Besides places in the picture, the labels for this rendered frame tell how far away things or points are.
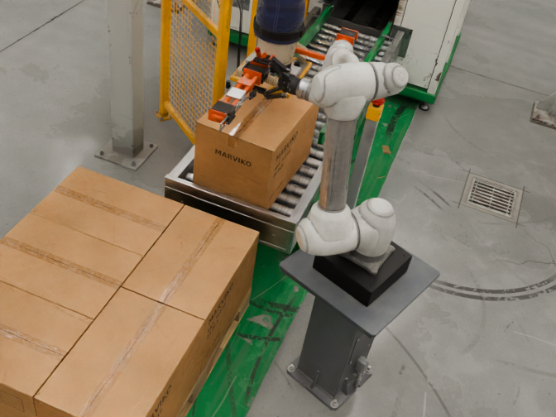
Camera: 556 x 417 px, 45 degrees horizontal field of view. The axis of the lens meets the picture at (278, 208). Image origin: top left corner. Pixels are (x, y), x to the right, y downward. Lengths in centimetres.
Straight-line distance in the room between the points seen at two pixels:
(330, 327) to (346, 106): 113
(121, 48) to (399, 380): 237
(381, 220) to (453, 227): 188
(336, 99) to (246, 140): 93
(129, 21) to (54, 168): 108
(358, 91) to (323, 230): 55
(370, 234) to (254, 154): 78
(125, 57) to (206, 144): 106
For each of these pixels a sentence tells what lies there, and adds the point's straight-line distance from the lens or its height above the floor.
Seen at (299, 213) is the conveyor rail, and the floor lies 59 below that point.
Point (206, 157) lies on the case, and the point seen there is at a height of 77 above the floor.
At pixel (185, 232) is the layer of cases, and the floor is 54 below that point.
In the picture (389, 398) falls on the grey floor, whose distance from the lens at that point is 344.
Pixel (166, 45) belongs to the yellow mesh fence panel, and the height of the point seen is 57.
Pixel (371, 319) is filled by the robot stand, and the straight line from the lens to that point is 270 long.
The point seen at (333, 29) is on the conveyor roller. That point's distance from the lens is 513.
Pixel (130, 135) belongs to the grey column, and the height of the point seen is 19.
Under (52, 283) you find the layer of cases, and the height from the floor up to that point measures 54.
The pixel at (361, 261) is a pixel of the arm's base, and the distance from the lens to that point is 273.
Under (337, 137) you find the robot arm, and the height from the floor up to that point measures 144.
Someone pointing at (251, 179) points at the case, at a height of 75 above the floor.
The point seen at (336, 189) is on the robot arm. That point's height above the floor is 124.
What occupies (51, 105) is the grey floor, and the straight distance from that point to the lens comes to 500.
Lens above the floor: 276
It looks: 41 degrees down
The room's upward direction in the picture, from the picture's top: 10 degrees clockwise
